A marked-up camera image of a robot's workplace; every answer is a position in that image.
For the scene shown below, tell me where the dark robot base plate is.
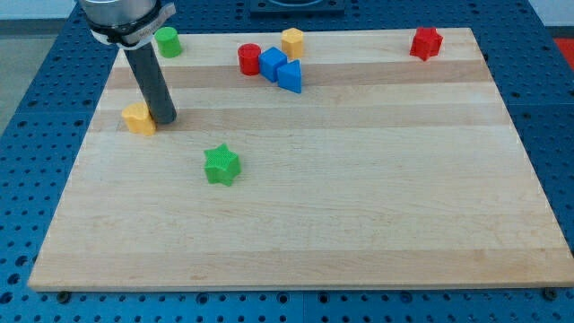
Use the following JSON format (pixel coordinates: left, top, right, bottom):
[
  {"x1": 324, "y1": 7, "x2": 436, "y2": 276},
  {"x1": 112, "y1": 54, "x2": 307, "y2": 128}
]
[{"x1": 248, "y1": 0, "x2": 347, "y2": 16}]

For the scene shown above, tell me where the wooden board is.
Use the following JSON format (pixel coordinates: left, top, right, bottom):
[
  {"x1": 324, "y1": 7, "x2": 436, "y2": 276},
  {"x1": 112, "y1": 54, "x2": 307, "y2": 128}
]
[{"x1": 28, "y1": 28, "x2": 573, "y2": 292}]

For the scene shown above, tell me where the red cylinder block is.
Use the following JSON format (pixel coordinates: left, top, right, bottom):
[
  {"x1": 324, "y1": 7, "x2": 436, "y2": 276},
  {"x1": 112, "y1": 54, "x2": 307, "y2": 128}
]
[{"x1": 237, "y1": 43, "x2": 261, "y2": 75}]

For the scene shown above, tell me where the blue triangle block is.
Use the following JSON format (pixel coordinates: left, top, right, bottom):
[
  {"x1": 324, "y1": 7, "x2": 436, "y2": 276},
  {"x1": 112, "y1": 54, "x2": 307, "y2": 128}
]
[{"x1": 277, "y1": 60, "x2": 302, "y2": 93}]

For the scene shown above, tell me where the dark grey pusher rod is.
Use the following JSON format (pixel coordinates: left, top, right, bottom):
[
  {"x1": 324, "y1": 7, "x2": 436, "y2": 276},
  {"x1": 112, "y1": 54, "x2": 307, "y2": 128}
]
[{"x1": 125, "y1": 43, "x2": 177, "y2": 124}]

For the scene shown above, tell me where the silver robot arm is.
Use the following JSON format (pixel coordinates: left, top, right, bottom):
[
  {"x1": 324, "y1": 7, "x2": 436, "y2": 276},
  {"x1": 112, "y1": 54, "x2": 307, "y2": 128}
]
[{"x1": 78, "y1": 0, "x2": 177, "y2": 50}]

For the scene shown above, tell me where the yellow heart block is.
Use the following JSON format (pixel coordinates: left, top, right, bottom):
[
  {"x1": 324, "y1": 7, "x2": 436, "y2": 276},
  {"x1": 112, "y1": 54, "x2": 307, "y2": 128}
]
[{"x1": 121, "y1": 101, "x2": 156, "y2": 135}]

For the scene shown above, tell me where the green star block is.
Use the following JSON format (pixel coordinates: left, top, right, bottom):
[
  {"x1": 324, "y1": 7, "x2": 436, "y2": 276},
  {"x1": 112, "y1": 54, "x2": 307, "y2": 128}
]
[{"x1": 204, "y1": 144, "x2": 241, "y2": 187}]

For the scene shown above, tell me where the yellow hexagon block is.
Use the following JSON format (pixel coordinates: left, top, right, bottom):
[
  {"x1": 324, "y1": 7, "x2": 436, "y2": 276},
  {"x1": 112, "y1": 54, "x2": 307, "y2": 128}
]
[{"x1": 281, "y1": 28, "x2": 304, "y2": 59}]

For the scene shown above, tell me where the blue cube block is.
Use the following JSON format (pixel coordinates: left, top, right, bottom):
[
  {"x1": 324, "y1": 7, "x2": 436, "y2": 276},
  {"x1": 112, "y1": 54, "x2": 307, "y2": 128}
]
[{"x1": 258, "y1": 47, "x2": 287, "y2": 83}]

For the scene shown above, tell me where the red star block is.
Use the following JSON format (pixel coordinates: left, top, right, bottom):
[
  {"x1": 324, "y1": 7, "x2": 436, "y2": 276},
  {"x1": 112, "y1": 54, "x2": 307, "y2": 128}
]
[{"x1": 410, "y1": 27, "x2": 443, "y2": 61}]

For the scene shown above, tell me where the green cylinder block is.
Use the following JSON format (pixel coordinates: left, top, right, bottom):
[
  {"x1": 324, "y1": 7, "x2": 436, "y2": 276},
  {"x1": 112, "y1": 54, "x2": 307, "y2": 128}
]
[{"x1": 154, "y1": 27, "x2": 182, "y2": 58}]

